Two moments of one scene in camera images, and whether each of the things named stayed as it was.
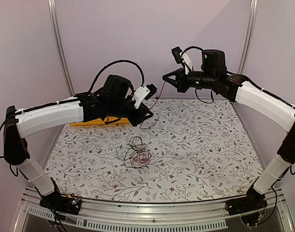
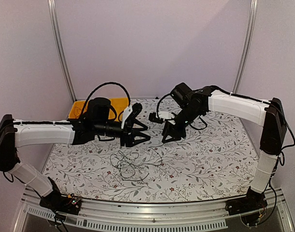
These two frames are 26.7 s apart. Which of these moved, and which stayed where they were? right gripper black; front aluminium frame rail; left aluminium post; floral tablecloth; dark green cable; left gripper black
Moved: dark green cable; left gripper black; right gripper black
Stayed: floral tablecloth; front aluminium frame rail; left aluminium post
